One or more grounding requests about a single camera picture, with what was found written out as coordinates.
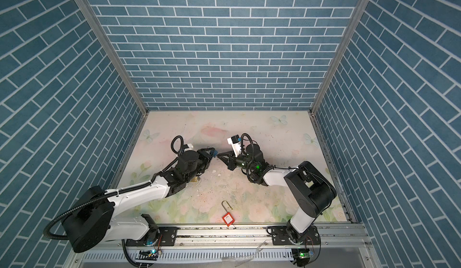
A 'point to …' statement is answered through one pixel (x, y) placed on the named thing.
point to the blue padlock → (215, 152)
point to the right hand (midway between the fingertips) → (217, 154)
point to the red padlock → (227, 217)
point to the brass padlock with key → (194, 179)
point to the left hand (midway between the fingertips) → (217, 150)
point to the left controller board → (147, 254)
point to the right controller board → (301, 253)
